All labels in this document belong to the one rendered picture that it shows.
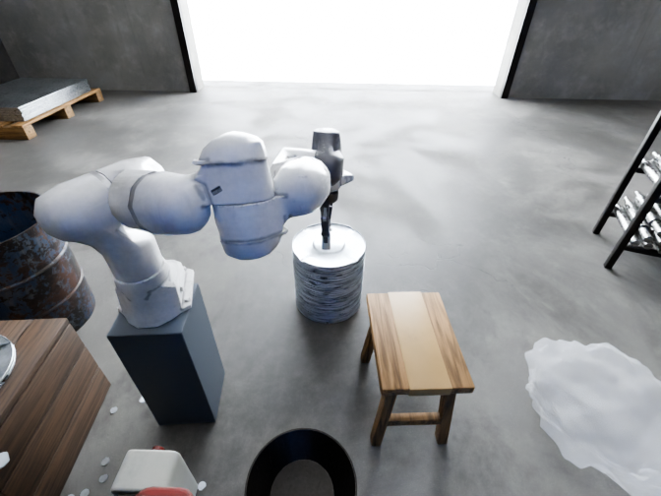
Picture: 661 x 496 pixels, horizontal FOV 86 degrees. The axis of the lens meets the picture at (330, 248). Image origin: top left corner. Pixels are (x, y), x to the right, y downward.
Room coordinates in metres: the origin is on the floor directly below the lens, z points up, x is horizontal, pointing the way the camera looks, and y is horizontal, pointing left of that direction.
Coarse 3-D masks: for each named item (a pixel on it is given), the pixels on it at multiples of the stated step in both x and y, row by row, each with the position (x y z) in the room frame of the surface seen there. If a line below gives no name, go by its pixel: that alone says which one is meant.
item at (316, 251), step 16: (320, 224) 1.25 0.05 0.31; (336, 224) 1.25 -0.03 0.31; (304, 240) 1.13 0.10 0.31; (320, 240) 1.13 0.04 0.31; (336, 240) 1.13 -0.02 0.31; (352, 240) 1.14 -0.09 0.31; (304, 256) 1.03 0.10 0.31; (320, 256) 1.03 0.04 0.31; (336, 256) 1.04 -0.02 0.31; (352, 256) 1.04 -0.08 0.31
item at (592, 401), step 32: (544, 352) 0.75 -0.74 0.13; (576, 352) 0.72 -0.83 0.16; (608, 352) 0.72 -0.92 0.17; (544, 384) 0.62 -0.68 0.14; (576, 384) 0.60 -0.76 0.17; (608, 384) 0.59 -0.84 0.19; (640, 384) 0.59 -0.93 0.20; (544, 416) 0.55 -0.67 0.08; (576, 416) 0.51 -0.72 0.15; (608, 416) 0.50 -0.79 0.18; (640, 416) 0.50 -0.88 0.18; (576, 448) 0.45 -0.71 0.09; (608, 448) 0.43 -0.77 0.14; (640, 448) 0.43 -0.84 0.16; (640, 480) 0.37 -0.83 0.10
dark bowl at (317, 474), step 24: (288, 432) 0.49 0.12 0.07; (312, 432) 0.50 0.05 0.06; (264, 456) 0.43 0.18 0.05; (288, 456) 0.45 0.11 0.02; (312, 456) 0.45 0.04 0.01; (336, 456) 0.44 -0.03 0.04; (264, 480) 0.38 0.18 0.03; (288, 480) 0.39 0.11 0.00; (312, 480) 0.39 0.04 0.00; (336, 480) 0.39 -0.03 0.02
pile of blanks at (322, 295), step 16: (304, 272) 1.00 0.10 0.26; (320, 272) 0.97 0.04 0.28; (336, 272) 0.97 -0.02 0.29; (352, 272) 1.00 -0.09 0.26; (304, 288) 1.00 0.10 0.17; (320, 288) 0.97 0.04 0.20; (336, 288) 0.97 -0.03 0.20; (352, 288) 1.00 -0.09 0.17; (304, 304) 1.00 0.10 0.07; (320, 304) 0.97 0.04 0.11; (336, 304) 0.97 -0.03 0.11; (352, 304) 1.00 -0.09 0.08; (320, 320) 0.97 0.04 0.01; (336, 320) 0.97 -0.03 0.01
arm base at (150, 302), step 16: (160, 272) 0.62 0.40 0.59; (176, 272) 0.69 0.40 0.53; (192, 272) 0.77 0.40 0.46; (128, 288) 0.58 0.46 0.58; (144, 288) 0.58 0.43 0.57; (160, 288) 0.61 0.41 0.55; (176, 288) 0.63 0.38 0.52; (192, 288) 0.70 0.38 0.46; (128, 304) 0.58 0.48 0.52; (144, 304) 0.58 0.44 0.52; (160, 304) 0.60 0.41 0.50; (176, 304) 0.62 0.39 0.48; (128, 320) 0.58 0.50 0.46; (144, 320) 0.57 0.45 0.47; (160, 320) 0.58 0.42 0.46
